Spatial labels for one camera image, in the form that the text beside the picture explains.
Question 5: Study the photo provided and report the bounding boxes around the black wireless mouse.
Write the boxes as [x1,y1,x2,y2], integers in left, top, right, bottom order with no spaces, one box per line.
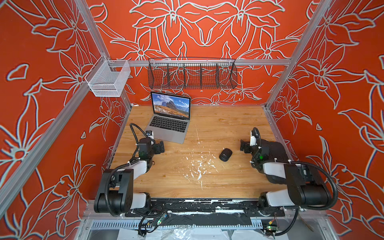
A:
[219,148,233,162]

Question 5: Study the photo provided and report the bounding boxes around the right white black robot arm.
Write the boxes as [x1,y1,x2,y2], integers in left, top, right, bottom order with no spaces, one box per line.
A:
[240,128,339,211]

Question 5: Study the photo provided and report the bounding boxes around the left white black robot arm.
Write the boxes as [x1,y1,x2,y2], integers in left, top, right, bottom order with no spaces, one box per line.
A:
[94,123,165,218]

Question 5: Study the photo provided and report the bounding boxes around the silver open laptop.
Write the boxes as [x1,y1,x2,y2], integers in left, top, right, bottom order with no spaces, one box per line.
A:
[146,92,191,144]

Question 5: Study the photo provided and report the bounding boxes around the small green circuit board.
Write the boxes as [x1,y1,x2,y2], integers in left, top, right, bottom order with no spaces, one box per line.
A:
[263,220,279,234]

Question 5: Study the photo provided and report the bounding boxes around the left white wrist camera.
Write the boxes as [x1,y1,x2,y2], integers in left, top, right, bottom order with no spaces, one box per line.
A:
[146,130,154,139]

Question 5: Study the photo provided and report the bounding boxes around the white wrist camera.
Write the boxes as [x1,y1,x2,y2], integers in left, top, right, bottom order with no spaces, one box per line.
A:
[250,130,259,147]
[146,130,154,139]

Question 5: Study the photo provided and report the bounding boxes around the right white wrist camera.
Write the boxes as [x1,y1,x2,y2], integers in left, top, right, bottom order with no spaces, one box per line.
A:
[250,130,259,147]

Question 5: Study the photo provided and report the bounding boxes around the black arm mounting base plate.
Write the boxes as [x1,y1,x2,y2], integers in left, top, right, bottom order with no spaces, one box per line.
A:
[124,197,286,218]

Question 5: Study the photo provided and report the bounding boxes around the black wire wall basket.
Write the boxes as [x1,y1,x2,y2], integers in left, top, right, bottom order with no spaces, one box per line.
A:
[148,57,238,90]

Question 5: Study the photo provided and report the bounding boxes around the clear plastic wall bin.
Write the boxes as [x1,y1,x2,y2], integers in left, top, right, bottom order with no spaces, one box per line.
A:
[85,55,131,97]

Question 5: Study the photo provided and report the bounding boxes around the white slotted cable duct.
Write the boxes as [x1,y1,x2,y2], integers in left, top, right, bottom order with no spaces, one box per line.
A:
[89,219,263,230]

